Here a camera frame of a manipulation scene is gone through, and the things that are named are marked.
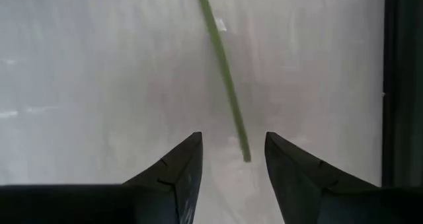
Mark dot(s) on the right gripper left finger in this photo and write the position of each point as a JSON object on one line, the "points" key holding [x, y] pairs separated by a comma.
{"points": [[132, 204]]}

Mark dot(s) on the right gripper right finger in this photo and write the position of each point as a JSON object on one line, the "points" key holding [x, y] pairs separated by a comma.
{"points": [[330, 204]]}

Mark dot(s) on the red artificial tulip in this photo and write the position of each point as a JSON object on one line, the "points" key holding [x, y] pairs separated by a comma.
{"points": [[224, 72]]}

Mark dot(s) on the black metal table frame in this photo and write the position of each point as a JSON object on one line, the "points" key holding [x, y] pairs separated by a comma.
{"points": [[403, 85]]}

